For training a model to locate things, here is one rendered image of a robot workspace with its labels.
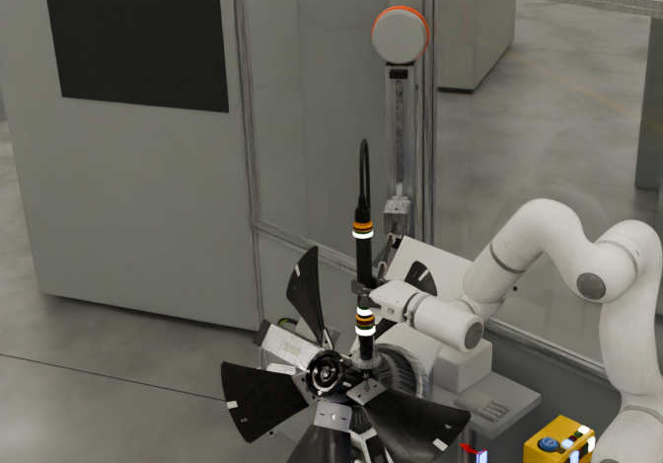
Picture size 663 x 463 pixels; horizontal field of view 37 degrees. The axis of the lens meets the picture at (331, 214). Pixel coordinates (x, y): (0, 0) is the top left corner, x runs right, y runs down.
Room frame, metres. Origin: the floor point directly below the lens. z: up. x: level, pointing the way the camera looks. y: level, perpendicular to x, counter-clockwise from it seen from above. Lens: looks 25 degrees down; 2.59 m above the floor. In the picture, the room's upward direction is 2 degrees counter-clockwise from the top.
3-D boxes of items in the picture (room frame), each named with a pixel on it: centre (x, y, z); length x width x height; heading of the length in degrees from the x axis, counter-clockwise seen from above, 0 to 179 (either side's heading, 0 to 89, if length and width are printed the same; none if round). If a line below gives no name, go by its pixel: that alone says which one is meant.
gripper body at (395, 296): (1.93, -0.15, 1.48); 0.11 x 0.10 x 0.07; 44
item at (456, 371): (2.54, -0.36, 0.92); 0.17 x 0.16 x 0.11; 134
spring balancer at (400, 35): (2.71, -0.21, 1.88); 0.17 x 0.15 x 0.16; 44
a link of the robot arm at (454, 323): (1.83, -0.25, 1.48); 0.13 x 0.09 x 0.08; 44
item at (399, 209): (2.62, -0.19, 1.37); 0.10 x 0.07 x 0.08; 169
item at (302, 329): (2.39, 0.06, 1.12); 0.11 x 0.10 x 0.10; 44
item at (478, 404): (2.36, -0.41, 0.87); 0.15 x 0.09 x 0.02; 48
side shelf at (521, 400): (2.47, -0.39, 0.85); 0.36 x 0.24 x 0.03; 44
